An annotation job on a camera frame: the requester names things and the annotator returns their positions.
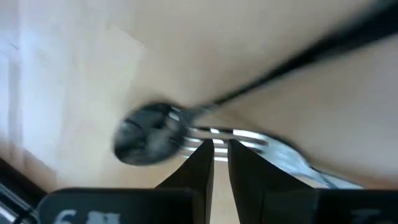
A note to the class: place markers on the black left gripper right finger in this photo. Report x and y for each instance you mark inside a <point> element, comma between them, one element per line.
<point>255,186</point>

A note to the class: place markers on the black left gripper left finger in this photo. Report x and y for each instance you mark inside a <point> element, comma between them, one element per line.
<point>192,186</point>

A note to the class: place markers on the black metal spoon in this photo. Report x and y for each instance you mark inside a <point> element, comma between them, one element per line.
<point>143,137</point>

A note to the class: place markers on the metal fork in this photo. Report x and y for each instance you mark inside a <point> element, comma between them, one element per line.
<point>280,152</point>

